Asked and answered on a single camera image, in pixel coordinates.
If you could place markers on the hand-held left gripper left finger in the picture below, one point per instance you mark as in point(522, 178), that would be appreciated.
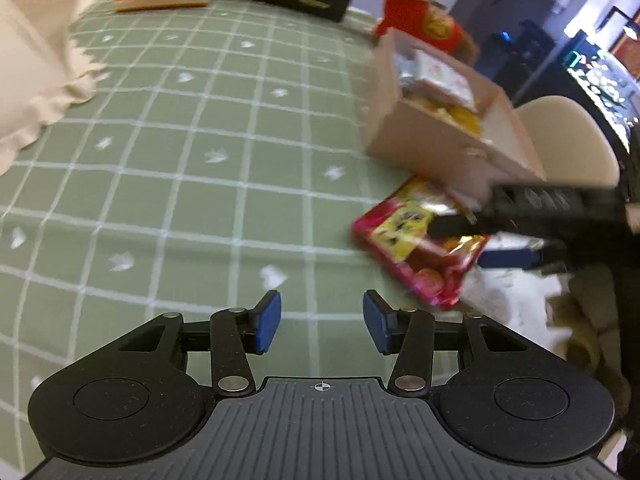
point(267, 320)

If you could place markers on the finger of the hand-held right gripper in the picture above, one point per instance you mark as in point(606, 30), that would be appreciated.
point(540, 205)
point(505, 257)

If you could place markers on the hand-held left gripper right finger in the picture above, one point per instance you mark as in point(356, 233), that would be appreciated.
point(374, 322)

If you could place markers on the red yellow snack packet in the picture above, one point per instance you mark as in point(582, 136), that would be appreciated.
point(400, 230)

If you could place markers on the pink cardboard box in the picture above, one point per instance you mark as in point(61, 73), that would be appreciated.
point(425, 145)

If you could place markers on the white snack packet red trim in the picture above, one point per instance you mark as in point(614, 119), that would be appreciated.
point(445, 77)

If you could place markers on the beige chair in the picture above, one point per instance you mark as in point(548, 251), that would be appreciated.
point(565, 140)

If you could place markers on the beige fuzzy plush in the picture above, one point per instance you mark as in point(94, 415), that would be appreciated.
point(590, 320)

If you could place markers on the green checked tablecloth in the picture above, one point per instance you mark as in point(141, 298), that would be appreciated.
point(200, 210)

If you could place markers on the lit display shelf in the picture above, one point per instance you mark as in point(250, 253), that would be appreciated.
point(605, 75)

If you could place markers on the red plush toy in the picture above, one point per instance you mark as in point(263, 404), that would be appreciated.
point(415, 5)

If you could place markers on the beige ruffled cushion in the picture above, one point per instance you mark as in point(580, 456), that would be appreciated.
point(30, 50)

